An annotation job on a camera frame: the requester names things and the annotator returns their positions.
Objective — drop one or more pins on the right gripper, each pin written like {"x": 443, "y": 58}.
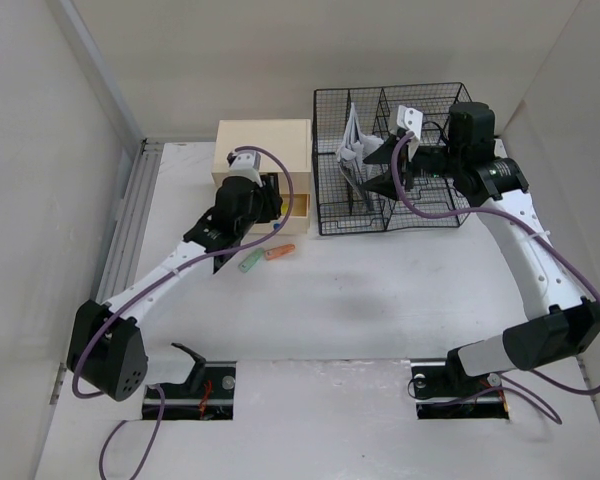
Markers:
{"x": 384, "y": 184}

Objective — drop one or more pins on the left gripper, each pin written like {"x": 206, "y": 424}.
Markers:
{"x": 269, "y": 200}

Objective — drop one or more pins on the green translucent highlighter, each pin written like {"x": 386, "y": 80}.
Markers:
{"x": 251, "y": 260}

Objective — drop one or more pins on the orange translucent highlighter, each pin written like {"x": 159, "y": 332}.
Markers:
{"x": 279, "y": 251}

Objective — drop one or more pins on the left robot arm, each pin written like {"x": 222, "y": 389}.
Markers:
{"x": 289, "y": 297}

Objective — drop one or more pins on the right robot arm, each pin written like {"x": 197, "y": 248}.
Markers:
{"x": 562, "y": 307}

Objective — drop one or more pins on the cream drawer cabinet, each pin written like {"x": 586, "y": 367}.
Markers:
{"x": 290, "y": 141}

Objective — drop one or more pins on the black wire mesh organizer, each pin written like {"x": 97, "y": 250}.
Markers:
{"x": 353, "y": 197}

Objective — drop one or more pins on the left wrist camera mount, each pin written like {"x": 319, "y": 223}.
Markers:
{"x": 246, "y": 164}

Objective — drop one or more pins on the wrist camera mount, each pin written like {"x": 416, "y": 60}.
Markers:
{"x": 408, "y": 121}
{"x": 246, "y": 164}

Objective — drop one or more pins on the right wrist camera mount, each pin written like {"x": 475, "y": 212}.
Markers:
{"x": 408, "y": 121}

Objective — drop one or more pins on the aluminium rail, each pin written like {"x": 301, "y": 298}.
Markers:
{"x": 120, "y": 250}

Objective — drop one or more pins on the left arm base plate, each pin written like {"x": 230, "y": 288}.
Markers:
{"x": 212, "y": 400}

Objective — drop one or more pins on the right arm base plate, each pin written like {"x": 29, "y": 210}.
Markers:
{"x": 439, "y": 395}

